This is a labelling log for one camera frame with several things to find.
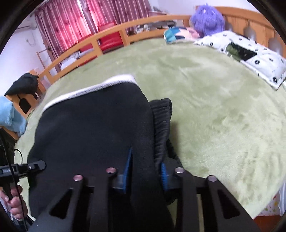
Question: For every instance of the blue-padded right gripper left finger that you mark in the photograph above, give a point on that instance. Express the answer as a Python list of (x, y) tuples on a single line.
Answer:
[(78, 192)]

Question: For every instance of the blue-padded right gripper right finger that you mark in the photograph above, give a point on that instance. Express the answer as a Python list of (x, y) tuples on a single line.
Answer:
[(204, 204)]

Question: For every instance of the black pants with white stripe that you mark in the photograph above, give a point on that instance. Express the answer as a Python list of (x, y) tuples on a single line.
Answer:
[(114, 114)]

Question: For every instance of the person's left hand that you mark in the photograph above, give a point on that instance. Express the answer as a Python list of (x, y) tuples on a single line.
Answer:
[(17, 206)]

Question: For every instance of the light blue fluffy garment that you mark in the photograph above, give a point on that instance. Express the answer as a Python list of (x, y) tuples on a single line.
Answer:
[(11, 119)]

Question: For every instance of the green plush bed blanket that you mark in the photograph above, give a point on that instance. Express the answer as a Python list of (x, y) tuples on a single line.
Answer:
[(226, 120)]

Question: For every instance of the black garment on chair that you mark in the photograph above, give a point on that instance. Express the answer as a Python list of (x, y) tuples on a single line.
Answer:
[(26, 84)]

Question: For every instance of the white black-dotted pillow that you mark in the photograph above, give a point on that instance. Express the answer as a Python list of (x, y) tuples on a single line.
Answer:
[(267, 64)]

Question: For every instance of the blue geometric cushion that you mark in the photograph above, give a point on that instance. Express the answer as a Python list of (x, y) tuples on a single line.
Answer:
[(180, 34)]

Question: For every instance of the red striped curtain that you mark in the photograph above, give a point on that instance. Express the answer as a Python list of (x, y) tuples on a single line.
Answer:
[(64, 22)]

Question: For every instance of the red chair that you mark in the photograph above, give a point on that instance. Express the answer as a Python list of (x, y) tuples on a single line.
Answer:
[(107, 43)]

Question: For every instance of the purple plush toy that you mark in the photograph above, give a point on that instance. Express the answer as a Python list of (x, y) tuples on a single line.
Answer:
[(207, 20)]

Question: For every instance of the wooden bed frame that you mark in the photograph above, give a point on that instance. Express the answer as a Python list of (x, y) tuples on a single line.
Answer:
[(242, 21)]

